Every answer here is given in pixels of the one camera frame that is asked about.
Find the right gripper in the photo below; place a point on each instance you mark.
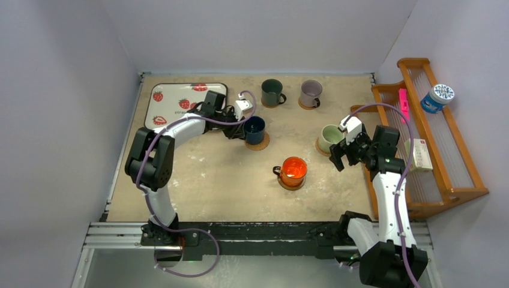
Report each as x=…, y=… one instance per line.
x=338, y=150

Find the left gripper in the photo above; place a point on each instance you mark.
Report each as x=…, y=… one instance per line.
x=236, y=131

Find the pale green mug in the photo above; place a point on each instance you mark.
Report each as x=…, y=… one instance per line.
x=329, y=135

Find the navy blue mug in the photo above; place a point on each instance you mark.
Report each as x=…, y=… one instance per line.
x=254, y=130

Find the orange mug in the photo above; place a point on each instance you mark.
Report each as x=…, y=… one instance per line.
x=292, y=171

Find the light wooden coaster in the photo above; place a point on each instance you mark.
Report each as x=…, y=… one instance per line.
x=318, y=104
x=270, y=106

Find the dark brown wooden coaster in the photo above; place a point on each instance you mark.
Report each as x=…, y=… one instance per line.
x=291, y=188

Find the dark green mug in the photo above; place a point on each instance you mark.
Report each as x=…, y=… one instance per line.
x=272, y=92

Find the purple mug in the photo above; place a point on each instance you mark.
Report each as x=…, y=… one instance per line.
x=311, y=90

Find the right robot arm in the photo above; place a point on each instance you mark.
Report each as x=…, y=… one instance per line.
x=389, y=257

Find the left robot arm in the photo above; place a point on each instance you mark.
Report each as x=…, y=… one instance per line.
x=150, y=160

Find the strawberry print tray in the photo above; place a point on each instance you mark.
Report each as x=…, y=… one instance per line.
x=169, y=101

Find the wooden tiered rack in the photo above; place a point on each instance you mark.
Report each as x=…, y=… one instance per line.
x=454, y=179

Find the white card box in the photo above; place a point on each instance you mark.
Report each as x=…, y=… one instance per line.
x=421, y=160

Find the pink marker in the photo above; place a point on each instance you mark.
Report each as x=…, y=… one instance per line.
x=404, y=104

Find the blue jar white lid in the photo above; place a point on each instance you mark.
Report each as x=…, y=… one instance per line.
x=437, y=98

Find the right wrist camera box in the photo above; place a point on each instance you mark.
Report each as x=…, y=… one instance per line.
x=351, y=127

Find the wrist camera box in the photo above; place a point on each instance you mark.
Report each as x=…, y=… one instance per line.
x=241, y=107
x=351, y=127

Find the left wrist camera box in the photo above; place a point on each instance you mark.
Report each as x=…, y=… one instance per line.
x=241, y=107

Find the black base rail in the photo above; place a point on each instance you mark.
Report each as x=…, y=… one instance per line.
x=319, y=239

